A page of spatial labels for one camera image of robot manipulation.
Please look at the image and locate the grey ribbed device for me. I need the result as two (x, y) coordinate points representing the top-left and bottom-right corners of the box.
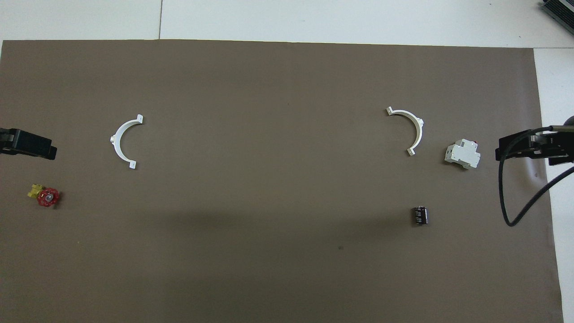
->
(539, 0), (574, 23)

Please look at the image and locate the white half-ring pipe clamp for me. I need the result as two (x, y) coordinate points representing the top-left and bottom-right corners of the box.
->
(387, 106), (425, 157)
(109, 115), (144, 170)

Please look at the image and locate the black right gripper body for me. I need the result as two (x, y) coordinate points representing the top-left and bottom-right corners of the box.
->
(497, 128), (574, 166)

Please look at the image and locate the white circuit breaker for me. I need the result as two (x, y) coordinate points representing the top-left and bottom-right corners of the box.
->
(444, 139), (481, 170)

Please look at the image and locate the red and yellow valve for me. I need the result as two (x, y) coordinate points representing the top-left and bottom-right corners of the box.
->
(27, 183), (61, 208)

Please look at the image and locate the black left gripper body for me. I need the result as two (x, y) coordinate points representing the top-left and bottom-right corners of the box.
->
(0, 128), (52, 155)

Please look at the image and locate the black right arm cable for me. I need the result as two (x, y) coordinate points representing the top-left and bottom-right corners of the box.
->
(498, 127), (574, 227)

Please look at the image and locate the brown table mat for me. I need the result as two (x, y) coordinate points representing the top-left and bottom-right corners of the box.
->
(0, 39), (565, 323)

